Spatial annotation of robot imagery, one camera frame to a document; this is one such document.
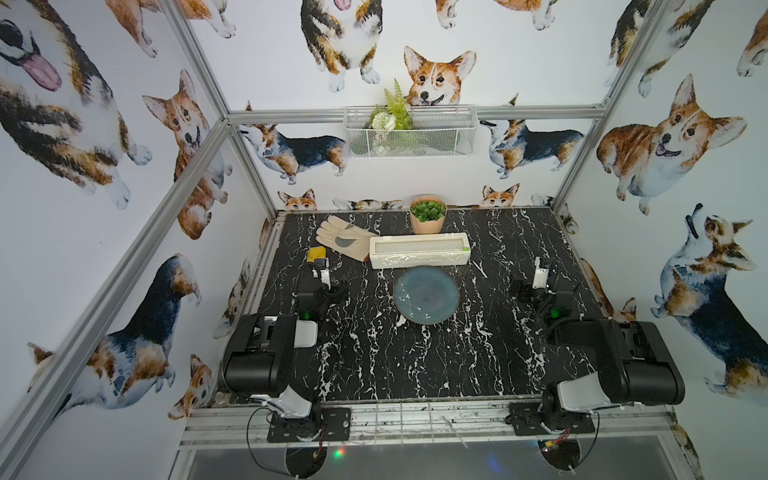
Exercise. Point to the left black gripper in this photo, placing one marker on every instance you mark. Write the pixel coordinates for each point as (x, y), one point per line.
(310, 288)

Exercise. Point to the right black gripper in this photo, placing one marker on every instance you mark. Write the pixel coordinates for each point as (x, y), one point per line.
(527, 288)

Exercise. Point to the blue-grey ceramic plate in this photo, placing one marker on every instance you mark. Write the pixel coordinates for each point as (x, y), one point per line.
(426, 295)

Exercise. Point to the cream plastic wrap dispenser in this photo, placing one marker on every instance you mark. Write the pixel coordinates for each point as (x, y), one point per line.
(407, 251)

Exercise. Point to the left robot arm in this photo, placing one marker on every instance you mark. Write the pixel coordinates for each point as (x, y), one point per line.
(258, 360)

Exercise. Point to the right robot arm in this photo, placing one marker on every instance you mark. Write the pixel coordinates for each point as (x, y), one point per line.
(632, 362)

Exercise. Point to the yellow spatula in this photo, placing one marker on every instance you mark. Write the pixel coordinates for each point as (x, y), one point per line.
(316, 253)

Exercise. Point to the beige work glove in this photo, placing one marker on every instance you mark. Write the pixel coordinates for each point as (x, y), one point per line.
(345, 238)

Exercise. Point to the pink pot with succulent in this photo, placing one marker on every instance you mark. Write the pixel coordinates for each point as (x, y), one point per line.
(427, 214)

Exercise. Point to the green fern with white flower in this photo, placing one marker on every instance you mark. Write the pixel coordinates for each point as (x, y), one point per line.
(390, 126)

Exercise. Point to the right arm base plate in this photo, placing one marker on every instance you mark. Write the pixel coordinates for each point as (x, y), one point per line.
(533, 419)

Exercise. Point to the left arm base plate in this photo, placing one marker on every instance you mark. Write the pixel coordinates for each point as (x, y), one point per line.
(327, 424)

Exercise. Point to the white wire wall basket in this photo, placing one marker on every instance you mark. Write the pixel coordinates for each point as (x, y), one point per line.
(438, 132)

